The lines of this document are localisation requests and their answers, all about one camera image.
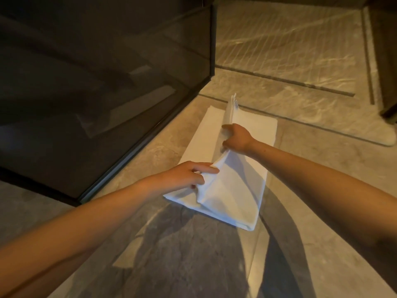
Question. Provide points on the dark wooden door frame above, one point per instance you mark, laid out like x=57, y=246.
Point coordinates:
x=384, y=55

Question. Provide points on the person's left thumb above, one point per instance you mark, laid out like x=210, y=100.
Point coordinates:
x=208, y=169

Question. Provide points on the dark glass shower panel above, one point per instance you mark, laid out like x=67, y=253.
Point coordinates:
x=93, y=89

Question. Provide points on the white towel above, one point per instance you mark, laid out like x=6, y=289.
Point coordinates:
x=231, y=179

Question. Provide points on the person's left hand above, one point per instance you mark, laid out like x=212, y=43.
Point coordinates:
x=178, y=176

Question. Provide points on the person's right hand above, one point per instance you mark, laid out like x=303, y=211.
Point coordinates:
x=237, y=138

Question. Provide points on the person's right fingers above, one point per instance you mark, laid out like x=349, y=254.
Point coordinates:
x=226, y=136

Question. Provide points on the person's right forearm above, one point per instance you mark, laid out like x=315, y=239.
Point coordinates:
x=325, y=195

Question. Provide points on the person's left forearm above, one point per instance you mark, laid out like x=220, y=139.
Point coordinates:
x=71, y=232

